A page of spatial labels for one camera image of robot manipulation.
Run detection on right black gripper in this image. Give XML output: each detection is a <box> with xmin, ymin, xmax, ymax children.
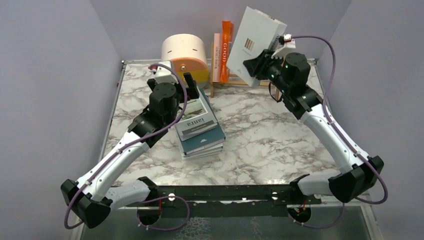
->
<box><xmin>244</xmin><ymin>49</ymin><xmax>290</xmax><ymax>95</ymax></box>

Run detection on white cover book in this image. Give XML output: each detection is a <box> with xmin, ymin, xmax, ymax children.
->
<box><xmin>226</xmin><ymin>6</ymin><xmax>287</xmax><ymax>88</ymax></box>

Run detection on pink flower cover book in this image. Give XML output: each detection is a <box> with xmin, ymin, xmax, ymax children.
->
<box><xmin>211</xmin><ymin>33</ymin><xmax>222</xmax><ymax>83</ymax></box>

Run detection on orange fashion show book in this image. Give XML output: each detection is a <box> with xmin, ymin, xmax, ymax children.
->
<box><xmin>220</xmin><ymin>20</ymin><xmax>234</xmax><ymax>84</ymax></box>

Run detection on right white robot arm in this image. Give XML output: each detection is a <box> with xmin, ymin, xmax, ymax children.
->
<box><xmin>243</xmin><ymin>49</ymin><xmax>384</xmax><ymax>204</ymax></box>

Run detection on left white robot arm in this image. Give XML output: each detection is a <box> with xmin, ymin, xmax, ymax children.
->
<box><xmin>60</xmin><ymin>72</ymin><xmax>199</xmax><ymax>230</ymax></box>

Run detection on bottom stacked books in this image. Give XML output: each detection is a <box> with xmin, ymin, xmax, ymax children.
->
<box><xmin>181</xmin><ymin>148</ymin><xmax>223</xmax><ymax>160</ymax></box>

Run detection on wooden book rack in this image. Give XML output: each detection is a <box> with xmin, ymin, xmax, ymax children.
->
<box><xmin>207</xmin><ymin>43</ymin><xmax>282</xmax><ymax>101</ymax></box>

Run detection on cream and orange bread box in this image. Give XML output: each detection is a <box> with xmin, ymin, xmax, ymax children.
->
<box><xmin>161</xmin><ymin>33</ymin><xmax>210</xmax><ymax>88</ymax></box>

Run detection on grey landscape cover book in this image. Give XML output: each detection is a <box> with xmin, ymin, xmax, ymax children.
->
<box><xmin>174</xmin><ymin>94</ymin><xmax>218</xmax><ymax>141</ymax></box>

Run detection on dark teal book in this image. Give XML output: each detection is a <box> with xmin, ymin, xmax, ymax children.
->
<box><xmin>176</xmin><ymin>88</ymin><xmax>226</xmax><ymax>157</ymax></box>

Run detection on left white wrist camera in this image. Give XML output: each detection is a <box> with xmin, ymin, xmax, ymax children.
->
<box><xmin>148</xmin><ymin>60</ymin><xmax>179</xmax><ymax>85</ymax></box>

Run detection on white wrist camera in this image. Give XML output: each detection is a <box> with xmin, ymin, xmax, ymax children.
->
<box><xmin>148</xmin><ymin>60</ymin><xmax>179</xmax><ymax>85</ymax></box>
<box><xmin>271</xmin><ymin>34</ymin><xmax>296</xmax><ymax>60</ymax></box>

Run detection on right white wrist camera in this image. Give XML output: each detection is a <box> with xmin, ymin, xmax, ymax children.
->
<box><xmin>271</xmin><ymin>34</ymin><xmax>296</xmax><ymax>60</ymax></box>

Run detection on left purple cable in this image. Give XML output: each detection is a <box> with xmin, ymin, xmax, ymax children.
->
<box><xmin>63</xmin><ymin>62</ymin><xmax>192</xmax><ymax>232</ymax></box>

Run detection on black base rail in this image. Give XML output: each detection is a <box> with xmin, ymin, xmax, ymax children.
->
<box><xmin>134</xmin><ymin>184</ymin><xmax>321</xmax><ymax>220</ymax></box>

